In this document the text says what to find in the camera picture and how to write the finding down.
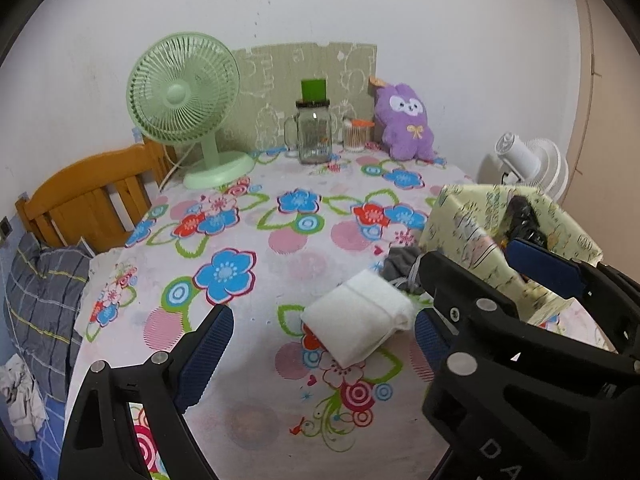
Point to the purple plush bunny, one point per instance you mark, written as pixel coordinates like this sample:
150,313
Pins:
405,130

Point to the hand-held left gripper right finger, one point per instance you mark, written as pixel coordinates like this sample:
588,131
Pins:
430,340

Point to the cream cloth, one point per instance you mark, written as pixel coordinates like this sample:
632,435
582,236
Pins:
102,260

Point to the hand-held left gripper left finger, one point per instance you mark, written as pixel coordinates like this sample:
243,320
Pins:
205,360

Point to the green patterned wall board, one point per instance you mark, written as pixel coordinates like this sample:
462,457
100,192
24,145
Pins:
280,75

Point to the wooden headboard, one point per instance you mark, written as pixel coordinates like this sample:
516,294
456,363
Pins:
75,195

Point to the beige door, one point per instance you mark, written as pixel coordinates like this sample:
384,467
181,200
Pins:
610,135

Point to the glass jar with green lid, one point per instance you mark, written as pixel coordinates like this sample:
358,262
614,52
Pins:
315,135

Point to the yellow-green patterned storage box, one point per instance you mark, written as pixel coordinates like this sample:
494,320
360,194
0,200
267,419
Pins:
465,220

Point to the white grey crumpled cloth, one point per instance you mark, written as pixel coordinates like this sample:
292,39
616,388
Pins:
20,395

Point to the cotton swab container orange lid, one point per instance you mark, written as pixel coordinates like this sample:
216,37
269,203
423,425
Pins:
357,137

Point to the green desk fan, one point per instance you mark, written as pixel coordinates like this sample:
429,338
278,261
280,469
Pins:
175,95

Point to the white clip fan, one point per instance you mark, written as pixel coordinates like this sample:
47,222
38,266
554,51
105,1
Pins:
522,160

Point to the grey plaid pillow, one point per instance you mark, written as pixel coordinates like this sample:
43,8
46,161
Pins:
45,300

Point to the blue bed sheet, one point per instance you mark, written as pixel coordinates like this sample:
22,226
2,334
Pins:
50,425

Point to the floral tablecloth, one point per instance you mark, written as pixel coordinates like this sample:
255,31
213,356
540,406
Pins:
260,240

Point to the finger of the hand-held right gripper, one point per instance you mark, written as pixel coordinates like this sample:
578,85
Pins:
470,290
545,266

